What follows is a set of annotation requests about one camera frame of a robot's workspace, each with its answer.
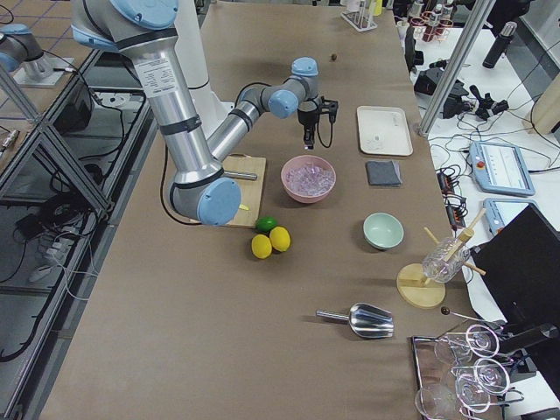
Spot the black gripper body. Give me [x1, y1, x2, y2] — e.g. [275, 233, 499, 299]
[297, 96, 339, 131]

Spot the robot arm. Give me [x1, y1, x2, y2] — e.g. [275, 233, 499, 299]
[1, 24, 44, 72]
[72, 1, 338, 226]

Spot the pile of ice cubes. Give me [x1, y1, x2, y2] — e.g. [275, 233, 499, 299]
[286, 163, 335, 197]

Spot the wooden cup stand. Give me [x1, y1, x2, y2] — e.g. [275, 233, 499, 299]
[396, 208, 486, 309]

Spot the steel ice scoop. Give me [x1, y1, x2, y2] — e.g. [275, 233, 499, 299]
[316, 303, 395, 339]

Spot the pink bowl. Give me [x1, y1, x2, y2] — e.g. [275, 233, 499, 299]
[280, 155, 337, 204]

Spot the cream rabbit tray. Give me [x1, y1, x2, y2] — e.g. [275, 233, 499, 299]
[356, 105, 413, 157]

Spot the wooden cutting board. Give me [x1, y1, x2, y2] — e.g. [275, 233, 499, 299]
[223, 155, 267, 228]

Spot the grey folded cloth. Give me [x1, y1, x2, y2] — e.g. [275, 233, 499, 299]
[366, 160, 402, 187]

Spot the green lime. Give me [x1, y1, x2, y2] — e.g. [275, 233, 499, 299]
[255, 216, 278, 234]

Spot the whole yellow lemon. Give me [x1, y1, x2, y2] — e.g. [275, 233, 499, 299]
[251, 234, 272, 259]
[269, 226, 291, 252]

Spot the green bowl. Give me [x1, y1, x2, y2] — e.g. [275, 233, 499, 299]
[362, 213, 404, 250]

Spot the glass on stand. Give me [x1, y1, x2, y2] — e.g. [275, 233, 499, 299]
[422, 237, 469, 284]

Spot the blue teach pendant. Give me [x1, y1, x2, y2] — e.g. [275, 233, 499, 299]
[469, 141, 536, 197]
[482, 198, 536, 236]

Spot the black monitor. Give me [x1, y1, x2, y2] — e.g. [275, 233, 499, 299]
[472, 204, 559, 330]

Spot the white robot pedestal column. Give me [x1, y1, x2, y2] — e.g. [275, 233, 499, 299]
[174, 0, 234, 137]

